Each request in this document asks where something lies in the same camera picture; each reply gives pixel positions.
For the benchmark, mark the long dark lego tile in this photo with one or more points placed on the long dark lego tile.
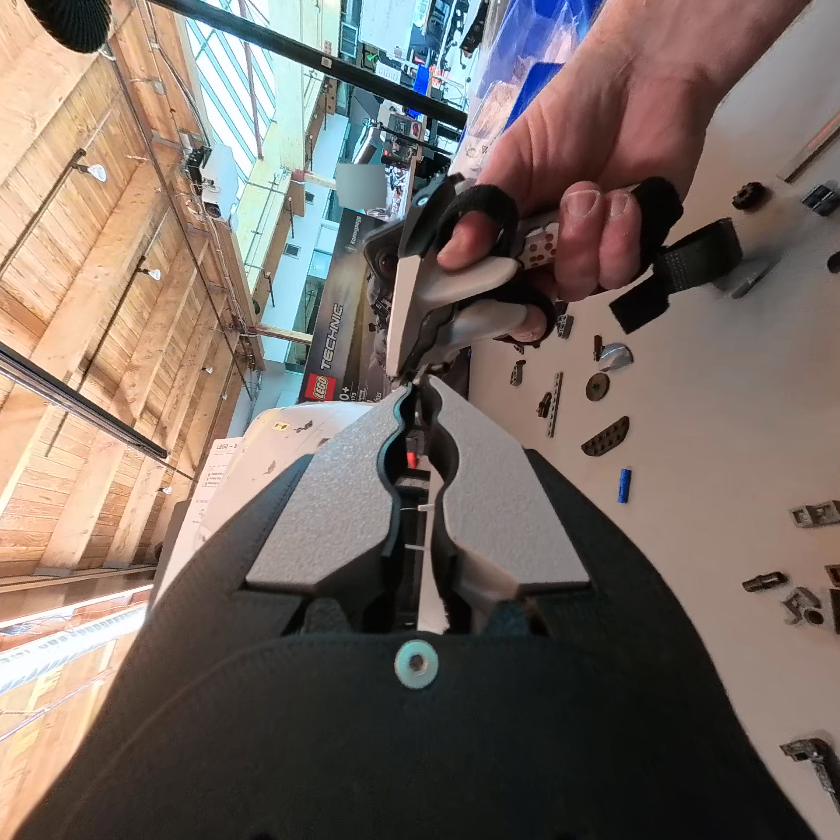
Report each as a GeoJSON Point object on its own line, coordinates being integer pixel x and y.
{"type": "Point", "coordinates": [810, 154]}

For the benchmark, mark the blue storage bin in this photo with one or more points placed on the blue storage bin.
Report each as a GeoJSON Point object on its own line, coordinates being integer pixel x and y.
{"type": "Point", "coordinates": [518, 19]}

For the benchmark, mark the black metal pole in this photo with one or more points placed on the black metal pole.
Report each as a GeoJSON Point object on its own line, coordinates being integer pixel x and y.
{"type": "Point", "coordinates": [79, 400]}
{"type": "Point", "coordinates": [295, 52]}

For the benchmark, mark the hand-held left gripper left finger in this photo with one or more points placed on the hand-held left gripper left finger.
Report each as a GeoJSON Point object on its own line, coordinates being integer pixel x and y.
{"type": "Point", "coordinates": [321, 525]}

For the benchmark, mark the grey lego liftarm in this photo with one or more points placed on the grey lego liftarm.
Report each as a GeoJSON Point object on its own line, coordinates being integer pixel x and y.
{"type": "Point", "coordinates": [518, 372]}

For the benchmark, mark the black lego pin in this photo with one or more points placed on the black lego pin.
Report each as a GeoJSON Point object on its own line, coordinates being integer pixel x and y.
{"type": "Point", "coordinates": [764, 581]}

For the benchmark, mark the grey two-hole lego piece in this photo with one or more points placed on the grey two-hole lego piece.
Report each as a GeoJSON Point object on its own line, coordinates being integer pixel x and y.
{"type": "Point", "coordinates": [814, 514]}

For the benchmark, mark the blue lego pin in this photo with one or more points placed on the blue lego pin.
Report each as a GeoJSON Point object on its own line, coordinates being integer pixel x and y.
{"type": "Point", "coordinates": [623, 485]}

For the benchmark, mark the dark grey half-round lego plate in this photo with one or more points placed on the dark grey half-round lego plate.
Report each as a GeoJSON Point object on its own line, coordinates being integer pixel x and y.
{"type": "Point", "coordinates": [605, 436]}

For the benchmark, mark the black lego gear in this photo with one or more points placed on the black lego gear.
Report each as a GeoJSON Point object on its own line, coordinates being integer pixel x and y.
{"type": "Point", "coordinates": [750, 195]}

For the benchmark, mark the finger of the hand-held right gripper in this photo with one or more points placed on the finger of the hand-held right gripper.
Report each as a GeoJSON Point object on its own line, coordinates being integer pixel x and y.
{"type": "Point", "coordinates": [407, 315]}
{"type": "Point", "coordinates": [449, 338]}

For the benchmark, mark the long grey lego plate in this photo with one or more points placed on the long grey lego plate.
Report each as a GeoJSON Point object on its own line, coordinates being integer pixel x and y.
{"type": "Point", "coordinates": [556, 412]}

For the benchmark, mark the small grey lego piece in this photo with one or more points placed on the small grey lego piece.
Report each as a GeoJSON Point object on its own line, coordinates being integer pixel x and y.
{"type": "Point", "coordinates": [565, 325]}

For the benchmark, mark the black and red lego connector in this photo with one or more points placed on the black and red lego connector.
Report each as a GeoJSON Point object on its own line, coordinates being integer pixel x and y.
{"type": "Point", "coordinates": [543, 403]}

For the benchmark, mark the lego set box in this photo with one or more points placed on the lego set box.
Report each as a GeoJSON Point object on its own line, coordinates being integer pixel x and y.
{"type": "Point", "coordinates": [341, 328]}

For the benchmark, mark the silver curved lego piece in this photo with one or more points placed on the silver curved lego piece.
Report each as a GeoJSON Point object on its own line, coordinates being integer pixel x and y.
{"type": "Point", "coordinates": [617, 358]}

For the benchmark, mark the person's right forearm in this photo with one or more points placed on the person's right forearm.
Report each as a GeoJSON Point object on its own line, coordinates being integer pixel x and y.
{"type": "Point", "coordinates": [709, 33]}

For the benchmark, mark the grey lego piece cluster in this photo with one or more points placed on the grey lego piece cluster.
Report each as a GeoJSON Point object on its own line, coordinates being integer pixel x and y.
{"type": "Point", "coordinates": [804, 604]}

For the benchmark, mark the long black lego axle connector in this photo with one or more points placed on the long black lego axle connector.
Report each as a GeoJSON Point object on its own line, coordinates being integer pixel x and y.
{"type": "Point", "coordinates": [810, 754]}

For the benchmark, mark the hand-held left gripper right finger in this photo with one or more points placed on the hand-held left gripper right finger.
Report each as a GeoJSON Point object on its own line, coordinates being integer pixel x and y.
{"type": "Point", "coordinates": [512, 525]}

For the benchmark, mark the grey lego clip piece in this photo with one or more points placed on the grey lego clip piece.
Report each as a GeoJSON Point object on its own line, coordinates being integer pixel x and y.
{"type": "Point", "coordinates": [823, 197]}

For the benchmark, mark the person's right hand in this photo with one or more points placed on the person's right hand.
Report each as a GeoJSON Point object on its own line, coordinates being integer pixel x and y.
{"type": "Point", "coordinates": [590, 131]}

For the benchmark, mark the dark round lego disc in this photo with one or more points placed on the dark round lego disc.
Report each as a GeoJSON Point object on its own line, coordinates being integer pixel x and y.
{"type": "Point", "coordinates": [597, 386]}

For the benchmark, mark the clear plastic parts bags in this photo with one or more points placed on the clear plastic parts bags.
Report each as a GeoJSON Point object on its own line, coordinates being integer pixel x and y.
{"type": "Point", "coordinates": [502, 105]}

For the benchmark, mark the white printed paper sheet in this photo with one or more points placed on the white printed paper sheet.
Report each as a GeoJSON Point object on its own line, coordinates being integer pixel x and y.
{"type": "Point", "coordinates": [223, 485]}

